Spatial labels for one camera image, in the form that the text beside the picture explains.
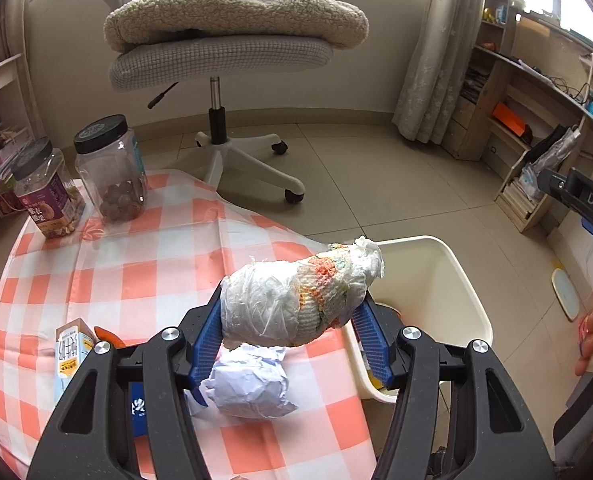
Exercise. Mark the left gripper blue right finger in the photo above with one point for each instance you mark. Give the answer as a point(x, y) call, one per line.
point(458, 414)

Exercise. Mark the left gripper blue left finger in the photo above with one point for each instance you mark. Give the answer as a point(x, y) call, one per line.
point(90, 433)

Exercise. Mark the right lace curtain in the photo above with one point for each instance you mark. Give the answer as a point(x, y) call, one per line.
point(436, 71)

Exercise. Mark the red white checkered tablecloth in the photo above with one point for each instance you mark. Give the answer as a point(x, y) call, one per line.
point(139, 277)

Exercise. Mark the beige fleece blanket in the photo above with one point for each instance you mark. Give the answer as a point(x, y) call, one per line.
point(137, 22)

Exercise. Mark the orange box on desk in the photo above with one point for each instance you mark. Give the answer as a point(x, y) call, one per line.
point(512, 121)

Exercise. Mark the grey office chair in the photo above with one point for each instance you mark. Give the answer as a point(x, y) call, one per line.
point(214, 57)

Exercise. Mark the clear jar with nuts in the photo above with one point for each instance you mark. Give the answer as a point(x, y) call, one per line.
point(109, 163)

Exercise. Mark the wooden magazine rack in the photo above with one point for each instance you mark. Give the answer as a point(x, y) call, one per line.
point(519, 196)

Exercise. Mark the white trash bin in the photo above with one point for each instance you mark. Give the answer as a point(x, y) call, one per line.
point(426, 284)

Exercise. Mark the wooden desk shelf unit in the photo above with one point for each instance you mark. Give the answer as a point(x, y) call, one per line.
point(540, 70)

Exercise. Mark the white paper ball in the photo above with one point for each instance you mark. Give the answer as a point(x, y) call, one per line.
point(250, 382)

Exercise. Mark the light blue drink carton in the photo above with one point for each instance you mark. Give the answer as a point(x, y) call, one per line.
point(74, 340)

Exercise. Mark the wadded tissue with orange print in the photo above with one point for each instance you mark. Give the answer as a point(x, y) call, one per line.
point(289, 304)

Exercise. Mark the blue milk carton box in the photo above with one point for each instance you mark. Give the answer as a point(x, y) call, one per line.
point(138, 413)

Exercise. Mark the nut jar purple label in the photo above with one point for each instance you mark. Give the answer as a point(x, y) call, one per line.
point(44, 187)

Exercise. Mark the white bookshelf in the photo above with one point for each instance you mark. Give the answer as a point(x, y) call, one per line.
point(20, 121)

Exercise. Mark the orange peel piece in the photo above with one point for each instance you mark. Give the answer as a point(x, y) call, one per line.
point(105, 335)

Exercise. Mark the white bathroom scale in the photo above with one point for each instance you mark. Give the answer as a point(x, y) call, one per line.
point(567, 295)

